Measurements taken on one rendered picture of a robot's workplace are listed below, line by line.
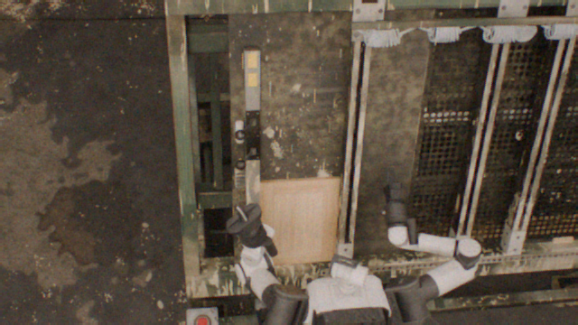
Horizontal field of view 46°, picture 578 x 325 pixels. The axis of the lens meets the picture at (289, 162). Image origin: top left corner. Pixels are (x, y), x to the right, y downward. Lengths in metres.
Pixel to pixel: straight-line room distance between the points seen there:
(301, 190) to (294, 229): 0.19
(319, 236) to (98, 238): 1.50
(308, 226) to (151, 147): 1.59
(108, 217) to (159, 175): 0.37
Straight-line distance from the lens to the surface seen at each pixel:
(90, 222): 3.93
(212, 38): 2.37
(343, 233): 2.72
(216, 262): 2.86
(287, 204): 2.66
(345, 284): 2.32
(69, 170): 4.09
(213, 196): 2.67
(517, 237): 3.01
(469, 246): 2.52
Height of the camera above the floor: 3.57
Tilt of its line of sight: 62 degrees down
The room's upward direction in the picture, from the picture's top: 11 degrees clockwise
